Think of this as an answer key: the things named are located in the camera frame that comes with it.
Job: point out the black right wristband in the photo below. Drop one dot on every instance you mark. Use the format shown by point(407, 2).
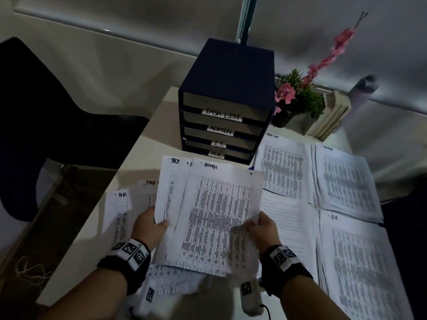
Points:
point(283, 266)

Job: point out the navy blue drawer organizer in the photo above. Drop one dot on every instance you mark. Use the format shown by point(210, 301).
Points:
point(230, 69)

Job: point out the teal partition post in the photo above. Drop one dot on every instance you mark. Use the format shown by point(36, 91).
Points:
point(247, 19)

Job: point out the tall pink blossom branch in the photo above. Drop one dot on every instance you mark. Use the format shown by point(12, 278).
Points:
point(343, 36)

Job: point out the black chair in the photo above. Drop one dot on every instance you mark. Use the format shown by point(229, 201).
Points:
point(50, 113)

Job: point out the green artificial plant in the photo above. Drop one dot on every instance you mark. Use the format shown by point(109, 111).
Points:
point(308, 99)

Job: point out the printed document sheet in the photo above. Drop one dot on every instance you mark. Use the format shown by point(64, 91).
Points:
point(217, 209)

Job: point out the unsorted paper stack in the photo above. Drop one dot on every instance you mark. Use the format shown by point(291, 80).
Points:
point(173, 183)

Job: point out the grey metal frame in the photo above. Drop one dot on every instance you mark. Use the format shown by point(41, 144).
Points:
point(50, 176)

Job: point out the black wristband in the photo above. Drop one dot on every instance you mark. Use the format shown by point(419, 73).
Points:
point(283, 266)
point(123, 263)

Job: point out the black left wristband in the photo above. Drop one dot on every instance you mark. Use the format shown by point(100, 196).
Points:
point(123, 263)

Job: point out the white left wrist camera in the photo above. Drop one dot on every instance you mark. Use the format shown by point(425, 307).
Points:
point(150, 294)

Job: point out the person's left hand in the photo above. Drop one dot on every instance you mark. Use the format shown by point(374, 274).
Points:
point(148, 229)

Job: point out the person's left forearm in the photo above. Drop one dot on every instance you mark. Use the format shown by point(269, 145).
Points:
point(86, 296)

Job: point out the grey water bottle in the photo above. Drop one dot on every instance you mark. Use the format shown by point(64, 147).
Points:
point(362, 93)

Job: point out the person's right forearm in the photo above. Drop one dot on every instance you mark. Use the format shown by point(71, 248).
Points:
point(310, 303)

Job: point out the person's right hand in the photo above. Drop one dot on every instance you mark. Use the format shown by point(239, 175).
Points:
point(265, 234)

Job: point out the black plant pot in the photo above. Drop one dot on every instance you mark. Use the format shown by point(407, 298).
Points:
point(282, 120)

